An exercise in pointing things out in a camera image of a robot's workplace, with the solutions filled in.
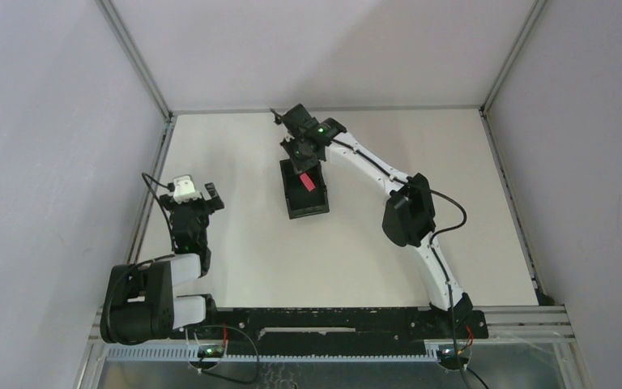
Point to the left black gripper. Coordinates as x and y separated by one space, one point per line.
203 202

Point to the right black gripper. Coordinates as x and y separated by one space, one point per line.
301 164

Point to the red handled screwdriver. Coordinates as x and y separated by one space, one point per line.
307 182

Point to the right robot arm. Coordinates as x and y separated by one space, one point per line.
408 218

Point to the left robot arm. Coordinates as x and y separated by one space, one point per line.
140 302

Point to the black plastic bin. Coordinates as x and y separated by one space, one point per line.
299 202

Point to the left controller board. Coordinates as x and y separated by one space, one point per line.
210 351

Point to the controller board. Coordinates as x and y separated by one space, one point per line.
210 351
450 359

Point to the right controller board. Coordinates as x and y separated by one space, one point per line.
450 359

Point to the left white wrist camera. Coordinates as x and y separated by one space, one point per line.
184 189

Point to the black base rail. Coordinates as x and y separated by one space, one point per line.
339 332

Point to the aluminium frame front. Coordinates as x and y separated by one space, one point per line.
493 347

